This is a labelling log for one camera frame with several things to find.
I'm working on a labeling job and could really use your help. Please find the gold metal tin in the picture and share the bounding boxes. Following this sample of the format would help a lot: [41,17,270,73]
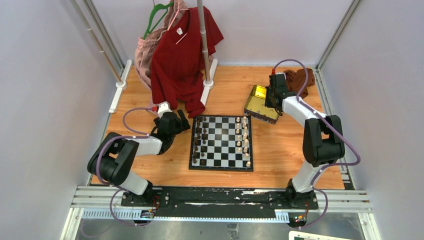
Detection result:
[243,84,279,125]

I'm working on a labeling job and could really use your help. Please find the black white chessboard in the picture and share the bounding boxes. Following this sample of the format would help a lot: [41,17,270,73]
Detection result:
[188,115,254,172]

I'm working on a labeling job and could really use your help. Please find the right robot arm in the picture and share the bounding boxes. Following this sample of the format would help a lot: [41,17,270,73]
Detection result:
[264,73,345,209]

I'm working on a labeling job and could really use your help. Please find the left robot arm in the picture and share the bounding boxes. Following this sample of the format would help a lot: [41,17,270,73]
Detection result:
[87,109,190,207]

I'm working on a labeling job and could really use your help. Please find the brown crumpled cloth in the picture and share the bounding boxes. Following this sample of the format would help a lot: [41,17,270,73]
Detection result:
[284,68,316,99]

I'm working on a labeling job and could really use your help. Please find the red t-shirt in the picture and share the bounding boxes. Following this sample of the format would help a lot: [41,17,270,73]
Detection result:
[150,7,206,118]

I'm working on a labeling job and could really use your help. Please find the white rack base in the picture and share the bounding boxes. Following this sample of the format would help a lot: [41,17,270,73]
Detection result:
[200,58,219,107]

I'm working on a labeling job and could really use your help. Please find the pink garment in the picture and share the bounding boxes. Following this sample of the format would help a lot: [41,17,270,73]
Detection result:
[134,0,187,108]

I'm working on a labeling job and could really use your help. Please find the metal clothes rack pole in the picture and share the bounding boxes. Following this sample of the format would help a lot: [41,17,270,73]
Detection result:
[196,0,210,75]

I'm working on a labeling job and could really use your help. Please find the green clothes hanger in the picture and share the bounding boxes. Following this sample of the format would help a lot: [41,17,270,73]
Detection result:
[142,0,174,40]

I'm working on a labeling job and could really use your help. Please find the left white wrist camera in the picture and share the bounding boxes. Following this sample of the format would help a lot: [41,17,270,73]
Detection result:
[157,101,172,118]

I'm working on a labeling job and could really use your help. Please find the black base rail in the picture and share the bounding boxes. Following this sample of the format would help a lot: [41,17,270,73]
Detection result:
[121,186,318,219]

